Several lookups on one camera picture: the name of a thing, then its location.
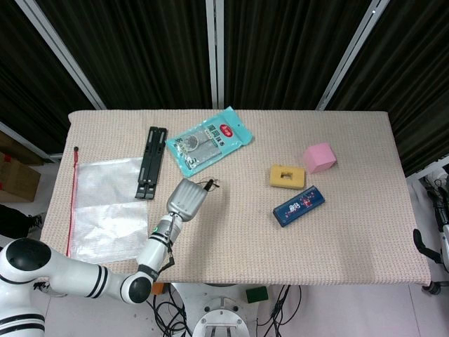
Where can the black folding laptop stand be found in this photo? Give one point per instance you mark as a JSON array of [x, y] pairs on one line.
[[151, 161]]

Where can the brown cardboard box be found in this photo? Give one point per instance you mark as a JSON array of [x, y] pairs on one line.
[[17, 179], [14, 147]]

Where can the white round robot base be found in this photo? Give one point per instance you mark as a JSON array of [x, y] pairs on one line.
[[221, 316]]

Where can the black cloth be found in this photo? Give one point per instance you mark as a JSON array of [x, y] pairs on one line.
[[14, 221]]

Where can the pink cube box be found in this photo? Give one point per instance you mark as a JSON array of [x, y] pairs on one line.
[[321, 158]]

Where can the grey white sneaker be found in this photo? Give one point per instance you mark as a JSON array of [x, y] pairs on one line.
[[36, 222]]

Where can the black pleated curtain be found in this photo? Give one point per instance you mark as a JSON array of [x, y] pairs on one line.
[[21, 80], [280, 52], [140, 52], [414, 87]]

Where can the thin-framed eyeglasses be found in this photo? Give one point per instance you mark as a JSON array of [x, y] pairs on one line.
[[216, 184]]

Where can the beige waffle tablecloth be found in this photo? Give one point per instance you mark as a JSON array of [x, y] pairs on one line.
[[280, 252]]

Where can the clear red-zipper plastic bag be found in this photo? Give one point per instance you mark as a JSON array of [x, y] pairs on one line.
[[105, 217]]

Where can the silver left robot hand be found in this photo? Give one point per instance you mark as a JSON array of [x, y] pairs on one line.
[[186, 201]]

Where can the green block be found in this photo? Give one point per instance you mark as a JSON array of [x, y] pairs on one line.
[[256, 295]]

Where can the dark blue rectangular box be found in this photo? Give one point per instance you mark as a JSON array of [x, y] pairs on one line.
[[298, 207]]

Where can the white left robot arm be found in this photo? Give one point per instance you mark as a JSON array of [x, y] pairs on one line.
[[77, 277]]

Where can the orange block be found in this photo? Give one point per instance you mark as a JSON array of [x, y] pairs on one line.
[[158, 288]]

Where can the yellow sponge with hole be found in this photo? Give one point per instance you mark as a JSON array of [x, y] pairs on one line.
[[277, 179]]

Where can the teal plastic product package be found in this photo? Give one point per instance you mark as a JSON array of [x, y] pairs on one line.
[[207, 140]]

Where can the grey metal frame post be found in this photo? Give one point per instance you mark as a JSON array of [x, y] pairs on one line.
[[214, 52], [24, 142], [428, 166], [59, 52], [350, 56]]

